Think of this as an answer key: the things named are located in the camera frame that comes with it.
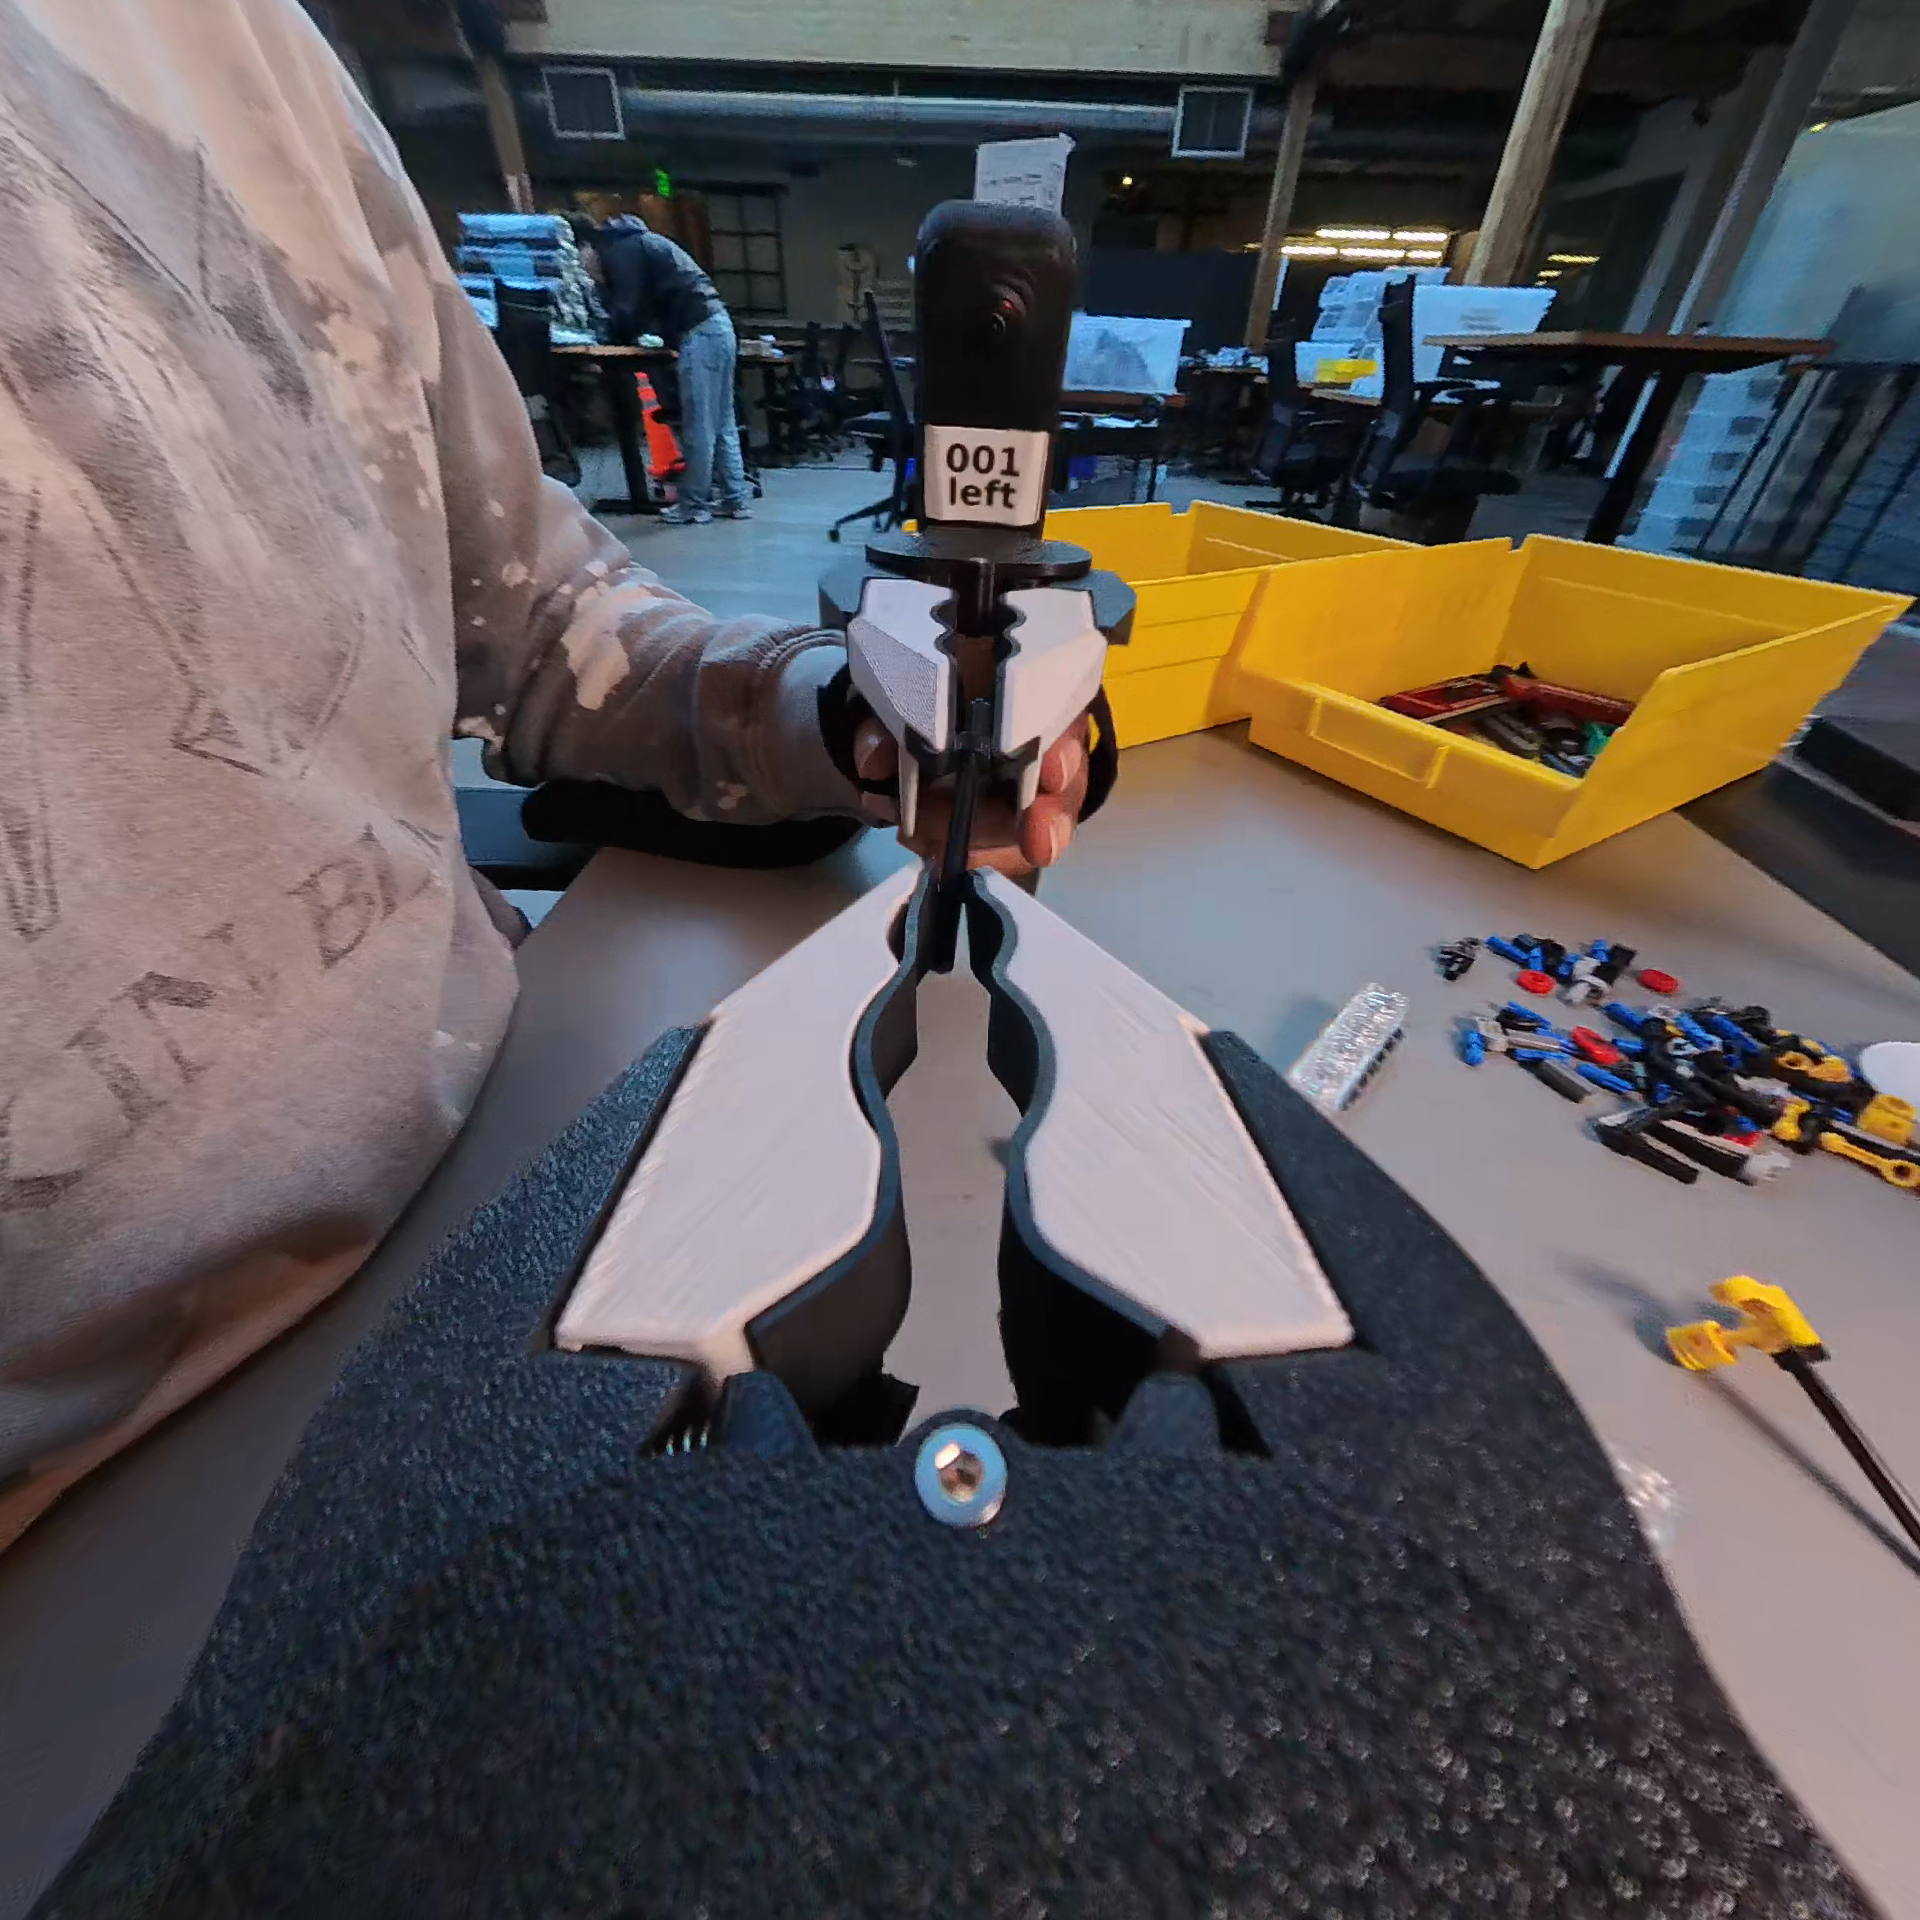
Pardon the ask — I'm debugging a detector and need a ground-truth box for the grey ceiling duct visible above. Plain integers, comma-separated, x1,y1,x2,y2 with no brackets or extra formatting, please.
621,88,1179,145

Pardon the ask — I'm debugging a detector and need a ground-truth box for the white sign board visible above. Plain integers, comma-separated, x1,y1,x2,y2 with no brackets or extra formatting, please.
977,134,1077,212

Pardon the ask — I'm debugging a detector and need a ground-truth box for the grey desk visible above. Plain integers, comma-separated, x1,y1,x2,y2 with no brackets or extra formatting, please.
0,720,1920,1920

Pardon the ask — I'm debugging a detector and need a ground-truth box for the clear plastic parts bag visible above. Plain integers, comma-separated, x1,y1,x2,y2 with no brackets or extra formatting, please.
1287,983,1413,1112

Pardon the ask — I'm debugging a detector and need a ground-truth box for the person's left hand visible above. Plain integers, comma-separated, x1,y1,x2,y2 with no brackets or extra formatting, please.
852,718,1092,874

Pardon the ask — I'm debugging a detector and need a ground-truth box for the bare black axle rod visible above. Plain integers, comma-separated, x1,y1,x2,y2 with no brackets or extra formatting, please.
907,697,998,976

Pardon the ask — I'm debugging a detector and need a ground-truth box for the grey picture panel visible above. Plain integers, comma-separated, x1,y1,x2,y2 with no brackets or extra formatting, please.
1065,316,1190,399

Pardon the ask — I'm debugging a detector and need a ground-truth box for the dark grey table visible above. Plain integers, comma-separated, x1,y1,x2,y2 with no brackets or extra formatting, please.
1679,720,1920,976

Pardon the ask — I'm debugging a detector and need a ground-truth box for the person's left forearm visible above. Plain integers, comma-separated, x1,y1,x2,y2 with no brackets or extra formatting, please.
451,480,875,826

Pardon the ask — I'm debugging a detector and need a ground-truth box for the red and black beam assembly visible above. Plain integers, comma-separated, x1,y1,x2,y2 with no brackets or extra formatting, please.
1377,662,1637,780

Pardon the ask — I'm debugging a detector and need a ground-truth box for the black axle with yellow connectors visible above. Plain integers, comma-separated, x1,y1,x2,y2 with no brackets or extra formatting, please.
1663,1274,1920,1560

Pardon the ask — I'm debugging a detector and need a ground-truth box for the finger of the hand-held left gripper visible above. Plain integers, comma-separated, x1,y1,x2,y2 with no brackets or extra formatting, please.
847,582,955,841
996,588,1109,810

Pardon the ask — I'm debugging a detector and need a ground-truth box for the black office chair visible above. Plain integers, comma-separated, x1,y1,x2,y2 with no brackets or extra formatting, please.
1335,277,1524,535
1252,322,1345,512
830,293,922,541
491,277,586,489

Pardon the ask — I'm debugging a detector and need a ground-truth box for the wooden top table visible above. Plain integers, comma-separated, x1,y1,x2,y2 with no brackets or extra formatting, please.
1425,328,1841,544

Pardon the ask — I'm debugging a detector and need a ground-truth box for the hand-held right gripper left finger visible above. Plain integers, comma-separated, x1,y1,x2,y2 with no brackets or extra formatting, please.
558,863,945,1412

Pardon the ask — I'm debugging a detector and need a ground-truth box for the black flat box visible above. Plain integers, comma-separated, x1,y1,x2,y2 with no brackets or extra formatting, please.
1793,718,1920,825

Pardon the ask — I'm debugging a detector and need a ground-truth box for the person's torso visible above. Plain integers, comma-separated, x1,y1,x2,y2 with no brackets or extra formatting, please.
0,0,602,1546

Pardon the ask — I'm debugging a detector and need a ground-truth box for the pile of mixed small bricks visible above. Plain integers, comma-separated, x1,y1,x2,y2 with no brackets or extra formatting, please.
1430,932,1920,1193

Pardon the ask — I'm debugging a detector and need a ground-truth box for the yellow plastic bin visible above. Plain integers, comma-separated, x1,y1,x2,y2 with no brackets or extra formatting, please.
901,498,1420,751
1229,535,1913,873

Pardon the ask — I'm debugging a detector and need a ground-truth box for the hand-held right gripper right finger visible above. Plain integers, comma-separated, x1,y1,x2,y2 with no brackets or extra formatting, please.
965,866,1356,1408

